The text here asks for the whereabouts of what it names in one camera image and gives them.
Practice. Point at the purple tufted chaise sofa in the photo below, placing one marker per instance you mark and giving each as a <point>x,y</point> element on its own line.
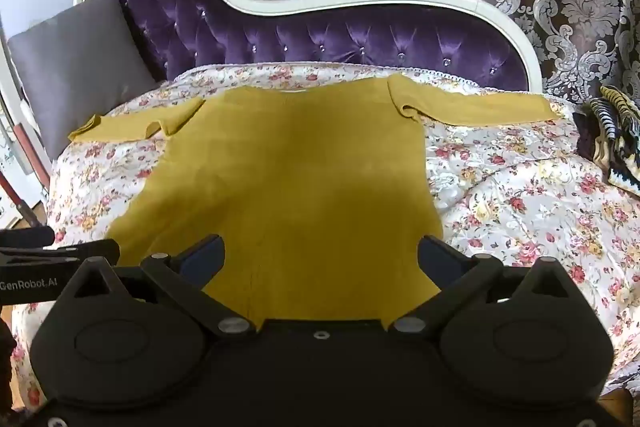
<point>300,42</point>

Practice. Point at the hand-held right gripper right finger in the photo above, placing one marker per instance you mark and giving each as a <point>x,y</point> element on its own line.
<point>439,257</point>

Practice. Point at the red stick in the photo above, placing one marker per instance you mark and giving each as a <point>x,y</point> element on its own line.
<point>15,197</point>

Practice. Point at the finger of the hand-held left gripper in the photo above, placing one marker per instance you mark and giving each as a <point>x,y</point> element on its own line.
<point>25,237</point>
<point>75,253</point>

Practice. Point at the mustard yellow knit sweater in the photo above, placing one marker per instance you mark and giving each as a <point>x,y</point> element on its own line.
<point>300,182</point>

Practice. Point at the grey pillow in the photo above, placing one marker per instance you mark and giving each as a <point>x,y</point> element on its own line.
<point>75,67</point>

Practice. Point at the pile of striped clothes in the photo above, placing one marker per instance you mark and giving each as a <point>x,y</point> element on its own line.
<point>615,122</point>

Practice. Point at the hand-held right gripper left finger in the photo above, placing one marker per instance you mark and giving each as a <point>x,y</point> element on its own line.
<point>206,257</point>

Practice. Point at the floral quilted blanket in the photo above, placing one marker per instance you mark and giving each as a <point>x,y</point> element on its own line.
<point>525,207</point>

